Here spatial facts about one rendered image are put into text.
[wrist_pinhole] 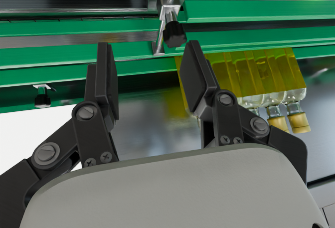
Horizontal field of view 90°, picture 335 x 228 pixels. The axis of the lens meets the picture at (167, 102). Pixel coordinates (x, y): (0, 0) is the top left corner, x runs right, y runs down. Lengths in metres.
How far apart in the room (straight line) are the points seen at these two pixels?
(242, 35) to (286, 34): 0.11
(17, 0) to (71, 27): 0.09
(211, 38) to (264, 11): 0.09
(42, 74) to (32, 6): 0.12
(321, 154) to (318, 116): 0.13
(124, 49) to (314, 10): 0.34
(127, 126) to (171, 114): 0.12
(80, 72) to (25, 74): 0.10
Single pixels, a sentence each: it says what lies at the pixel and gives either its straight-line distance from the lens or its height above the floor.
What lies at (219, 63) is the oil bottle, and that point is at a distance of 0.38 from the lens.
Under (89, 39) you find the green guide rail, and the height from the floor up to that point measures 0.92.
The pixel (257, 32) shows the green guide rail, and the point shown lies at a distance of 0.42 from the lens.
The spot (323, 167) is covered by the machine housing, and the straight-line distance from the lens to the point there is 0.77.
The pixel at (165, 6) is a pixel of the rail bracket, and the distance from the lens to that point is 0.23.
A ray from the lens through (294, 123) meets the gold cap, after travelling 0.48.
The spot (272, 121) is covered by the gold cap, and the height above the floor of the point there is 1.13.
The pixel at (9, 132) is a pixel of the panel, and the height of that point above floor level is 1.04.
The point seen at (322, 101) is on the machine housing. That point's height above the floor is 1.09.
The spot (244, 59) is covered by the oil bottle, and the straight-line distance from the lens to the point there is 0.42.
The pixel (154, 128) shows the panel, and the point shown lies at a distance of 0.45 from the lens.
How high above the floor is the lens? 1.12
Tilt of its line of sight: 12 degrees down
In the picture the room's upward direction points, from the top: 169 degrees clockwise
